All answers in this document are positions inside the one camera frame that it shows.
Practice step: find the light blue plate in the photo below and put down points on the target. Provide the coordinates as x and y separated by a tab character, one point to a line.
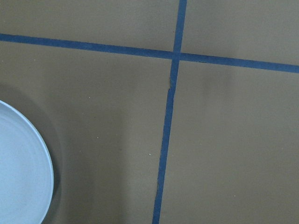
26	170

